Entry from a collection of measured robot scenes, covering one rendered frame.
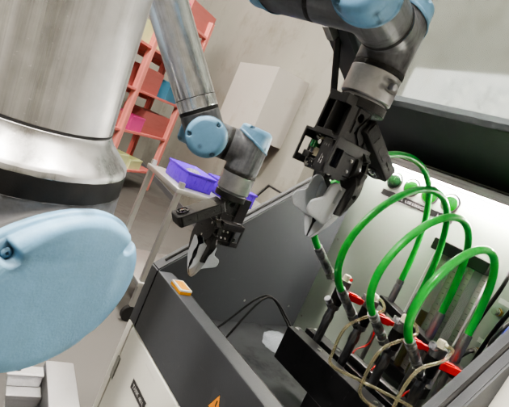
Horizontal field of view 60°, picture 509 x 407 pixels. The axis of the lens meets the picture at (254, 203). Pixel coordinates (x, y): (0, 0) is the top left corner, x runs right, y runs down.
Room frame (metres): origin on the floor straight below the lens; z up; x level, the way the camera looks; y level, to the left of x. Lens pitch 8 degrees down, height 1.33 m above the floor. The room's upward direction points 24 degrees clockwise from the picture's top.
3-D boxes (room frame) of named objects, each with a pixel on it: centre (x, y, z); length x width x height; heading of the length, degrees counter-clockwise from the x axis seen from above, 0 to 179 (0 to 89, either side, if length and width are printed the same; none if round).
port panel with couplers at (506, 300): (0.92, -0.61, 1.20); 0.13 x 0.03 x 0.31; 39
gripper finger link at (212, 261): (0.97, 0.04, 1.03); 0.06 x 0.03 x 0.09; 129
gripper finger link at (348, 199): (0.65, -0.11, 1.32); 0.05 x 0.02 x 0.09; 39
